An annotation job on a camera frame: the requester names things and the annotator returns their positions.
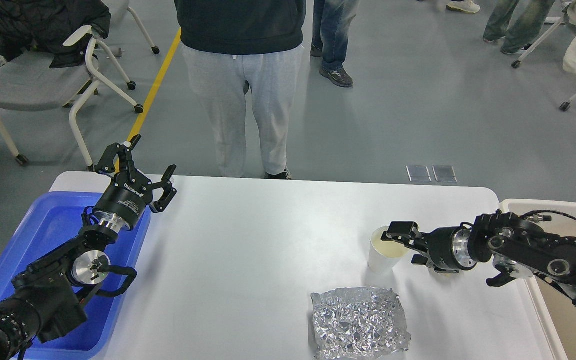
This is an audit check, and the metal floor plate right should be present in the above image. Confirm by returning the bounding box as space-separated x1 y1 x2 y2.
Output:
432 165 458 183

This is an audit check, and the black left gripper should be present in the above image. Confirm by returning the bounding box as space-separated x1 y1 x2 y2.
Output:
93 134 178 231

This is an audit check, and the crumpled aluminium foil sheet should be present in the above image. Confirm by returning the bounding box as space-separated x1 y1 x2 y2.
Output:
310 287 412 360

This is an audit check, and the grey office chair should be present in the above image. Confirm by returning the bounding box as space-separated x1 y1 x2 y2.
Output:
0 0 144 171

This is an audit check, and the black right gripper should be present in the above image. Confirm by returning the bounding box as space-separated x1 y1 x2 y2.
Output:
381 221 473 274

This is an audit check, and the black jacket on chair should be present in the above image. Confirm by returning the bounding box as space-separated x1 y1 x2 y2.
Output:
0 0 112 69

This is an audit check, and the person in blue jeans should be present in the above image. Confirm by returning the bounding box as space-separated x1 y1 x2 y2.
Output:
310 0 361 88

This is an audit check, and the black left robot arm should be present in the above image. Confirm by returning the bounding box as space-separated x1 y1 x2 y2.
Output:
0 134 178 360

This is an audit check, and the person in grey sweatpants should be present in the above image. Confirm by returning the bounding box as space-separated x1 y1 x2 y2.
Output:
174 0 306 180

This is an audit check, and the metal floor plate left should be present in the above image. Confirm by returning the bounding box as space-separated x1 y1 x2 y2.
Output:
406 165 432 183

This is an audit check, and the metal floor plate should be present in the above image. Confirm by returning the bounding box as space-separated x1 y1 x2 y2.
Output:
432 165 458 183
406 165 432 183

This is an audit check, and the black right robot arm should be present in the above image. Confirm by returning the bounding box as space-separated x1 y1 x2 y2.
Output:
381 210 576 307

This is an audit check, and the person in green trousers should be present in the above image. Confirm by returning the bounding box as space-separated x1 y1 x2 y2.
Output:
482 0 556 55

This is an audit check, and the white paper cup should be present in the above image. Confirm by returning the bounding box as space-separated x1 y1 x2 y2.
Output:
367 227 409 275

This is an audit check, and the beige plastic bin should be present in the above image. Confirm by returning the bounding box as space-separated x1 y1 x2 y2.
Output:
500 199 576 360

